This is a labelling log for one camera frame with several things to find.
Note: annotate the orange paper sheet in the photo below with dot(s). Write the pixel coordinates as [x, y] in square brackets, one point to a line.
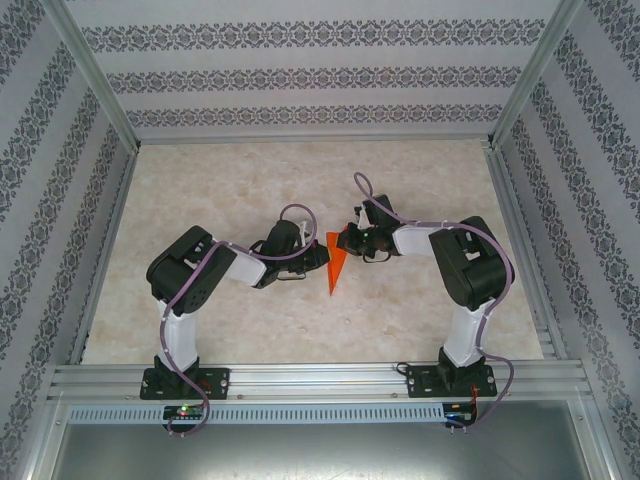
[334, 265]

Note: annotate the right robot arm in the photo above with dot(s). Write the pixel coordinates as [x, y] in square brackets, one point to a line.
[470, 265]

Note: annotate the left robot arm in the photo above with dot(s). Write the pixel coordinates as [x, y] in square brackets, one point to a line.
[185, 270]

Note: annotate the grey sheet metal panel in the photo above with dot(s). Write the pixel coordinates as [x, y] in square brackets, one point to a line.
[320, 455]

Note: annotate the aluminium rail along wall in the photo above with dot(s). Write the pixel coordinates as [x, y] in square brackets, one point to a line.
[320, 137]

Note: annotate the wide aluminium mounting rail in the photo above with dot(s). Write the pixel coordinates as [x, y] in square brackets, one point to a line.
[320, 380]

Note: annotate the aluminium table side rail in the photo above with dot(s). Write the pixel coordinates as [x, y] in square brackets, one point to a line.
[505, 200]
[120, 200]

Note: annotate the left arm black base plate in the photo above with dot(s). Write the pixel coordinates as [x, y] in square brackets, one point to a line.
[220, 382]

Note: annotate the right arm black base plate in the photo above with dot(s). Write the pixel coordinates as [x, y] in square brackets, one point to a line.
[417, 382]

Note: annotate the aluminium frame post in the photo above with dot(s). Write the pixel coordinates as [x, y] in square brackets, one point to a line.
[93, 70]
[535, 70]

